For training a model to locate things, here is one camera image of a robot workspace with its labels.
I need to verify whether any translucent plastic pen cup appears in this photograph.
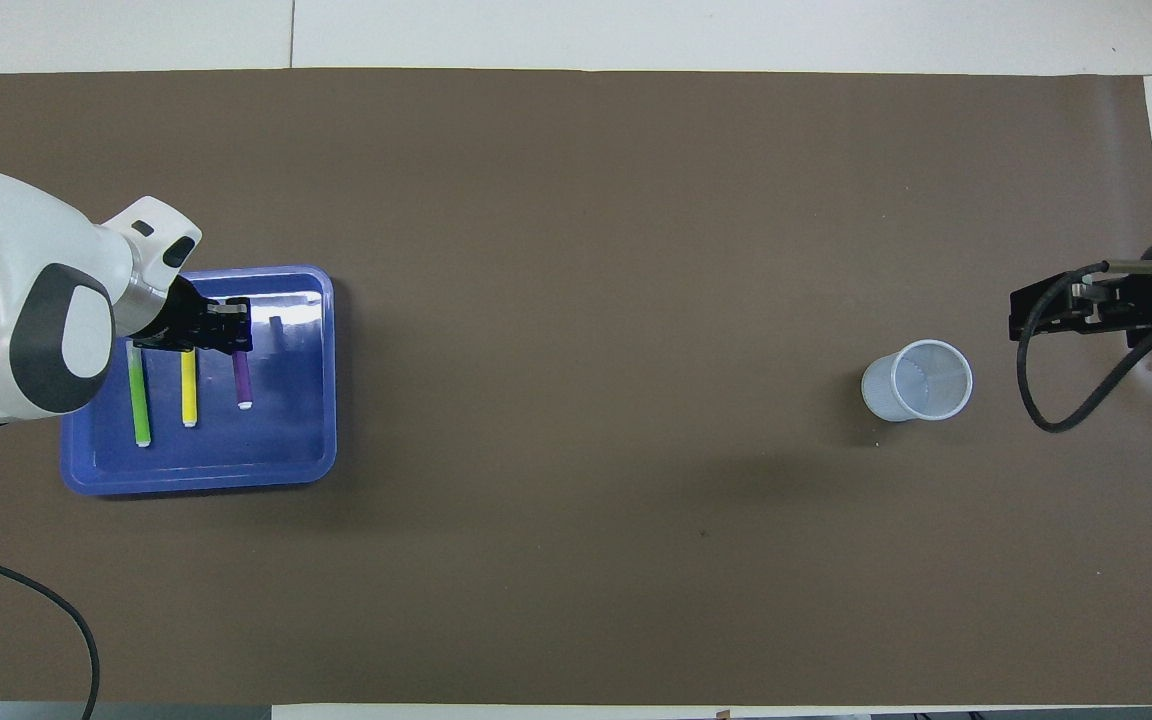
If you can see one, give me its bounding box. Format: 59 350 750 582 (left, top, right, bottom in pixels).
861 339 974 423

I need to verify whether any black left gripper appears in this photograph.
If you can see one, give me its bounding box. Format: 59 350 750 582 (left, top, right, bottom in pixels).
136 275 256 357

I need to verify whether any blue plastic tray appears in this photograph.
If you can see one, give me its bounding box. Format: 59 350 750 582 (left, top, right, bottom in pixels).
60 265 338 497

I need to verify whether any green pen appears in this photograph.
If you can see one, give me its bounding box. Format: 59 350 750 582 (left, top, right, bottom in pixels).
128 345 153 448

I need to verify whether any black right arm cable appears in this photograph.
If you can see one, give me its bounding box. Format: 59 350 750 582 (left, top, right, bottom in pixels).
1016 260 1152 434

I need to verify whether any brown table mat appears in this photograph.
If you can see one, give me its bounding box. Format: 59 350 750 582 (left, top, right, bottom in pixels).
0 68 1152 706

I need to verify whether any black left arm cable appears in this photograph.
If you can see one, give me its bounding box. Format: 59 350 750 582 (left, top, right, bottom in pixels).
0 546 101 720

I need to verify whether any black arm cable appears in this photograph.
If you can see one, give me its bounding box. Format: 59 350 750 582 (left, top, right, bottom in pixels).
0 546 101 720
1016 260 1152 434

